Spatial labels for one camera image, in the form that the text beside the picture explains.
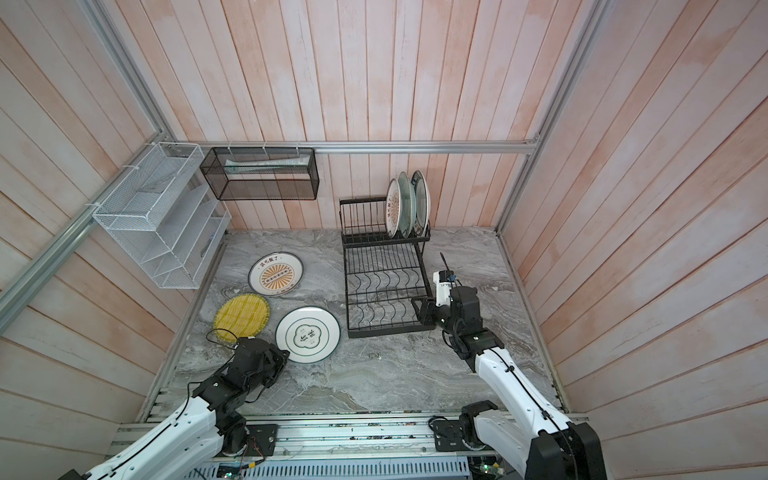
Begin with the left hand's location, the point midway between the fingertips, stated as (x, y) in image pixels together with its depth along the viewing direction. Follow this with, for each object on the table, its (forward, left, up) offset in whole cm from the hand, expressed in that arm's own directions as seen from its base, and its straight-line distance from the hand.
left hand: (292, 355), depth 84 cm
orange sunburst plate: (+41, -29, +21) cm, 54 cm away
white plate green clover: (+8, -3, -2) cm, 9 cm away
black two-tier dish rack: (+30, -26, -2) cm, 40 cm away
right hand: (+12, -36, +12) cm, 40 cm away
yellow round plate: (+14, +20, -3) cm, 25 cm away
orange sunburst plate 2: (+32, +13, -3) cm, 35 cm away
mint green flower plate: (+35, -33, +27) cm, 55 cm away
